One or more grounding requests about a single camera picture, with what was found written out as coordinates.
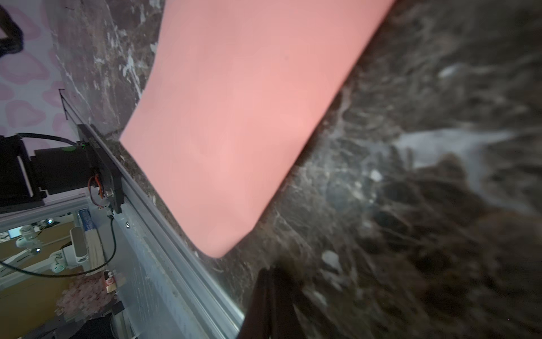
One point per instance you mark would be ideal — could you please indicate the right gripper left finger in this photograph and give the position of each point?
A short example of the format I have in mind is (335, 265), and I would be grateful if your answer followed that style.
(256, 323)

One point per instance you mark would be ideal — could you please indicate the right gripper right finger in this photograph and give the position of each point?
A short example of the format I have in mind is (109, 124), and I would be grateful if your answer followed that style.
(284, 321)

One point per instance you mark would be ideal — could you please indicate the pink paper sheet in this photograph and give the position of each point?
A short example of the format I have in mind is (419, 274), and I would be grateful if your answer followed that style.
(235, 92)

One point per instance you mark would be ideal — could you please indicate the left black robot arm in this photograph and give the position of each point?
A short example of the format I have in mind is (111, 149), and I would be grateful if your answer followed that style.
(26, 181)

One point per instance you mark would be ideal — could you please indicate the aluminium mounting rail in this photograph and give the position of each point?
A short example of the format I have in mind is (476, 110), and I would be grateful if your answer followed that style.
(165, 289)

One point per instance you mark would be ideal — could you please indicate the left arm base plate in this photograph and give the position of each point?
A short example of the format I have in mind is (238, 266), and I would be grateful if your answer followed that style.
(107, 176)

